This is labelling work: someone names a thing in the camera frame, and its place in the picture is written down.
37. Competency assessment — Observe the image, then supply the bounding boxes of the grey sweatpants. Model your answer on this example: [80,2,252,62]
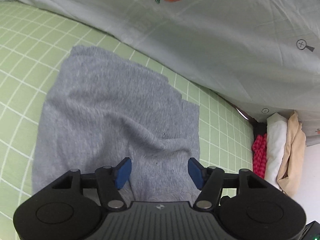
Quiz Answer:
[31,46,200,203]

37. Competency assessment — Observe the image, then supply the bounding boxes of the beige folded garment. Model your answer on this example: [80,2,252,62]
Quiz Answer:
[277,111,306,198]

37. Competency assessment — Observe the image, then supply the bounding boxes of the red striped garment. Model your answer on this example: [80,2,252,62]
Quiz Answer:
[252,133,267,179]

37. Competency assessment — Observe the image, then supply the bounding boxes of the white folded garment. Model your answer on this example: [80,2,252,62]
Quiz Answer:
[264,113,287,189]

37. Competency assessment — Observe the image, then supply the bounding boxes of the white carrot print quilt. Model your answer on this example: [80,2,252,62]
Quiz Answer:
[17,0,319,145]

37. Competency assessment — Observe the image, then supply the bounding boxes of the green grid bed sheet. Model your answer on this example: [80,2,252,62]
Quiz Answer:
[1,1,253,239]

